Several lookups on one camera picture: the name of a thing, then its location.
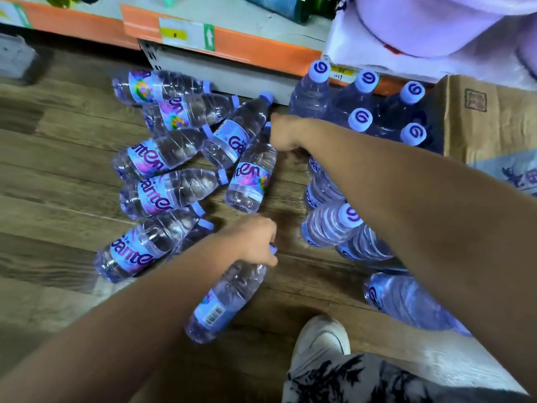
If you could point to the person's left hand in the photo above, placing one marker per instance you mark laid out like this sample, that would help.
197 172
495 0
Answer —
251 239

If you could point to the person's right hand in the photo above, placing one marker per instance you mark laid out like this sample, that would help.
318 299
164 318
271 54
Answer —
287 132

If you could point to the pile of water bottles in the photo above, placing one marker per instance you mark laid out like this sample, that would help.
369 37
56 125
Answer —
168 151

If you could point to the person's right forearm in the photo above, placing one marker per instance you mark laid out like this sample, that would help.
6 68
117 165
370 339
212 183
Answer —
419 230

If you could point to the person's left forearm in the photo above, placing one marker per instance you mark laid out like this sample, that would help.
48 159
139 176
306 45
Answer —
126 318

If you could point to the person's white shoe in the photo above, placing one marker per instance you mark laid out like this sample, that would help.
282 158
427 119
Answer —
321 335

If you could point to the small white yellow price label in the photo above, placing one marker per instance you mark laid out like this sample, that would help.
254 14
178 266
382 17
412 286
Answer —
344 74

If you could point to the dark bottle blue label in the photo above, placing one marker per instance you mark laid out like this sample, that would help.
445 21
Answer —
277 4

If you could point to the white orange-edged store shelf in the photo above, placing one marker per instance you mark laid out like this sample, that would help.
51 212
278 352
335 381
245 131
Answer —
235 14

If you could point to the dark bottle green label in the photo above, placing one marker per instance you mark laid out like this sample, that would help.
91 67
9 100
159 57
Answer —
327 4

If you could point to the price label green arrow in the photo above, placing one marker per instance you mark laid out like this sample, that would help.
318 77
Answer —
184 33

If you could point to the small purple plastic basin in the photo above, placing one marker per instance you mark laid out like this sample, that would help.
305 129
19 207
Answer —
419 29

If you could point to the black white patterned trousers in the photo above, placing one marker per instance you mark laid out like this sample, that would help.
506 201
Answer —
377 381

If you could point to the brown carton purple print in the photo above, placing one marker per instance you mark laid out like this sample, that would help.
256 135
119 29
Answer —
495 121

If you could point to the clear plastic lid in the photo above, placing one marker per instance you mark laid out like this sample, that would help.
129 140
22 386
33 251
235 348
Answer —
17 56

